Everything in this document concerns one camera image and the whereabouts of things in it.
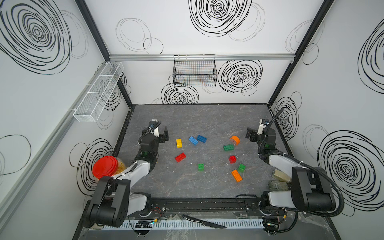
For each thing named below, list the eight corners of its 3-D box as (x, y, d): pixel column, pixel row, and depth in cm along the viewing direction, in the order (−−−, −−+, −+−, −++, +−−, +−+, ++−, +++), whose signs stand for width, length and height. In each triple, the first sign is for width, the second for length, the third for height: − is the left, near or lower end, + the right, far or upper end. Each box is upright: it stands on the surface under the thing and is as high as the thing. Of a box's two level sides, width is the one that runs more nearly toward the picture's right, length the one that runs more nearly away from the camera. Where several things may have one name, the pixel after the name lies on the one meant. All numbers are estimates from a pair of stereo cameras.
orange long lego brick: (236, 183, 84) (237, 182, 82) (230, 172, 88) (231, 170, 86) (242, 180, 85) (243, 179, 83) (235, 169, 89) (236, 168, 87)
